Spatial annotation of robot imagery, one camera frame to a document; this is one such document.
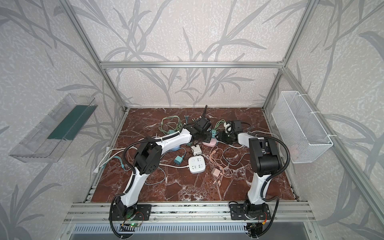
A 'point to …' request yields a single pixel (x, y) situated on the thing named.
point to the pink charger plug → (215, 172)
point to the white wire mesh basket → (305, 141)
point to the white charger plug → (196, 150)
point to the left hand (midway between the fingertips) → (211, 133)
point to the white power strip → (197, 164)
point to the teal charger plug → (178, 160)
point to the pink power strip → (212, 143)
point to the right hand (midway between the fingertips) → (217, 133)
